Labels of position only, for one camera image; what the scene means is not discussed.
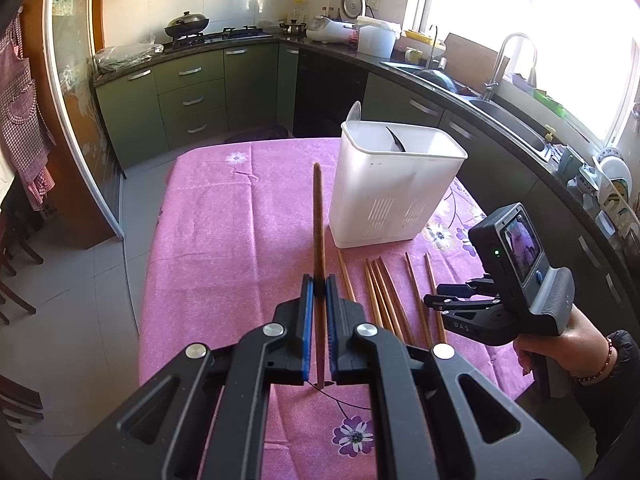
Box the small black pot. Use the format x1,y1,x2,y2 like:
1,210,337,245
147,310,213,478
279,20,307,37

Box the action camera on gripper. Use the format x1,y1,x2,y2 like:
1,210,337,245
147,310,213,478
469,203,549,311

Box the wooden cutting board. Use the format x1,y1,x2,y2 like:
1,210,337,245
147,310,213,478
444,32,498,94

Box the checked pink apron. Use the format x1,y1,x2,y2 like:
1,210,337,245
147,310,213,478
1,10,55,211

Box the white plastic bucket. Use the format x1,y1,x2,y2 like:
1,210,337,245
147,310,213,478
356,15,401,60

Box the plastic bag on counter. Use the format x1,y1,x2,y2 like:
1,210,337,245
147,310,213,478
93,35,165,73

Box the person's right hand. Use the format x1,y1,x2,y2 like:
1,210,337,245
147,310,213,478
513,306,617,386

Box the gas stove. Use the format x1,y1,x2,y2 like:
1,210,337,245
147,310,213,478
164,25,272,51

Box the right forearm black sleeve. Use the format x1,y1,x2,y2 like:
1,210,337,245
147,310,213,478
574,330,640,479

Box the stainless steel sink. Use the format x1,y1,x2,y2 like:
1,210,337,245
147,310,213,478
382,62,551,160

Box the white rice cooker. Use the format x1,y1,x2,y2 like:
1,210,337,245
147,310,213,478
306,15,358,44

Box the glass sliding door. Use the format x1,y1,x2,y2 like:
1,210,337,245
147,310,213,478
42,0,124,245

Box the purple floral tablecloth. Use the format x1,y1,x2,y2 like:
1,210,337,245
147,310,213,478
136,136,536,480

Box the chrome kitchen faucet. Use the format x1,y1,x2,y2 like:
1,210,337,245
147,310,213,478
482,32,538,101

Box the black wok with lid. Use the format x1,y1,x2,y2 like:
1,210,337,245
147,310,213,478
164,11,209,40

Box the wooden chopstick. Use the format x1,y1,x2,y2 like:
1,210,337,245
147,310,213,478
376,258,413,344
364,260,384,327
336,248,356,302
405,252,433,349
314,162,326,390
423,251,447,345

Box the white plastic utensil holder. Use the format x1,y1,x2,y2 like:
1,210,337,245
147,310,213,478
329,120,468,248

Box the green kitchen cabinets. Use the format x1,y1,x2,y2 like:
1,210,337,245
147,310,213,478
94,38,639,333

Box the beaded bracelet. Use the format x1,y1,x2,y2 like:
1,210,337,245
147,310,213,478
574,336,615,387

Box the translucent plastic spoon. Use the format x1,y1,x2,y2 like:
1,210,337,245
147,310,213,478
345,101,361,122

